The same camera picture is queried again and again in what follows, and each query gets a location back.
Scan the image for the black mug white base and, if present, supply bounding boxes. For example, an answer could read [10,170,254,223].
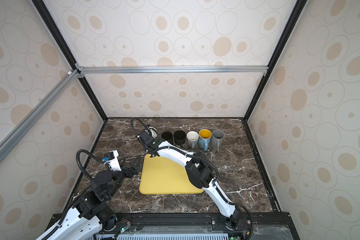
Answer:
[173,130,187,148]

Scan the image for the small grey mug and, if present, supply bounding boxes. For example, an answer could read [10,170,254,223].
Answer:
[187,131,199,149]

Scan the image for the blue mug yellow inside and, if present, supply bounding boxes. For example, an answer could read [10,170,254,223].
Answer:
[198,129,212,152]

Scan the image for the large grey mug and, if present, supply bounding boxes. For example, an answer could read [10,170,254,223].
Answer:
[211,130,225,150]

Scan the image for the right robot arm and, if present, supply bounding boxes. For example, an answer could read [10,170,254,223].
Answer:
[134,128,253,240]

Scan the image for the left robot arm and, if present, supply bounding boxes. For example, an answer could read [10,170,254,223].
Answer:
[38,156,144,240]

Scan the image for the yellow plastic tray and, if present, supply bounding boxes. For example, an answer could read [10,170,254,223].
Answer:
[139,155,203,195]

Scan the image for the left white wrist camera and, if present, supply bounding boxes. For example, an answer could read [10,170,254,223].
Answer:
[103,150,121,172]

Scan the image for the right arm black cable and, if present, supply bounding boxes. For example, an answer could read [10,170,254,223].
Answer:
[130,117,149,139]

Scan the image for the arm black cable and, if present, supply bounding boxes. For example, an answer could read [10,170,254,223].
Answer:
[75,149,106,181]
[130,117,149,139]

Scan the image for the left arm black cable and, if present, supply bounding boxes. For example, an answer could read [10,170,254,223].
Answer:
[75,149,106,181]

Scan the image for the horizontal aluminium rail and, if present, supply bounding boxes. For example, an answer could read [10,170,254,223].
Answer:
[79,65,268,74]

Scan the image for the left slanted aluminium rail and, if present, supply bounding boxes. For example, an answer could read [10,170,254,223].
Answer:
[0,69,79,164]

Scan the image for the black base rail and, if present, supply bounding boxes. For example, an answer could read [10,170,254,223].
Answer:
[44,212,301,240]

